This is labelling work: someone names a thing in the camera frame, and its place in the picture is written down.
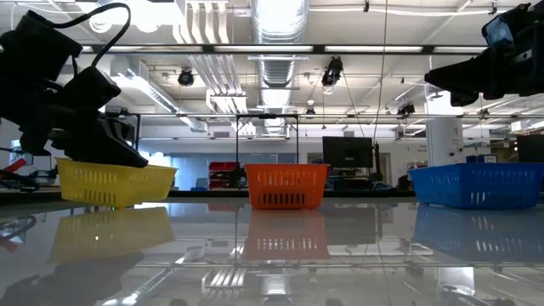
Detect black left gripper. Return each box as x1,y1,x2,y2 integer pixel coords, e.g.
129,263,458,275
0,65,150,169

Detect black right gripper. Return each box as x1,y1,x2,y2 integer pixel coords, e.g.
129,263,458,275
423,20,544,107

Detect yellow plastic basket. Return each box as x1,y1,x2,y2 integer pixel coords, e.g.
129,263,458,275
56,157,179,208

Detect white pillar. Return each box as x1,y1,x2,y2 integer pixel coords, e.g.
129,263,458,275
426,95,465,167

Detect dark monitor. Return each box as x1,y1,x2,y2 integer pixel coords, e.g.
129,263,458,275
516,134,544,164

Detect blue plastic basket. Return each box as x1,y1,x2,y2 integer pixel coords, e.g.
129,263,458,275
408,162,544,210

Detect red object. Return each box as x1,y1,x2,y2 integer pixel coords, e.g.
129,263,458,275
0,157,27,175

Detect black ceiling spotlight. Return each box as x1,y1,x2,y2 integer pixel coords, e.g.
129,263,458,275
177,69,196,88

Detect red storage bins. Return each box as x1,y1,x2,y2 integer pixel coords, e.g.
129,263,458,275
207,161,240,190

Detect large black monitor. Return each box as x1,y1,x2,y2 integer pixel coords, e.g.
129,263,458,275
321,136,374,169

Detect orange plastic basket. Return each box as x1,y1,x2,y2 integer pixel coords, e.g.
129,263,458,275
245,163,331,211

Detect long ceiling light bar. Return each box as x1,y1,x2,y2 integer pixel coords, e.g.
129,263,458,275
80,43,490,55

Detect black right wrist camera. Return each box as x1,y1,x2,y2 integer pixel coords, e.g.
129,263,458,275
481,2,544,48

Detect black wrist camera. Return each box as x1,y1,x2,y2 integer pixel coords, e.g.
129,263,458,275
0,10,84,82
481,2,544,48

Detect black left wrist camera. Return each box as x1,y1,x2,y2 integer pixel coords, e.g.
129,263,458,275
0,10,84,82

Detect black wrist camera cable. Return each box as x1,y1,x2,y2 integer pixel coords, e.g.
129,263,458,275
50,3,132,68

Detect hanging black camera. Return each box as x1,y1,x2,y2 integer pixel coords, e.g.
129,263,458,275
321,56,344,88

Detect silver ceiling duct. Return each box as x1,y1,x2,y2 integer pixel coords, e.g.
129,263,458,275
249,0,310,136

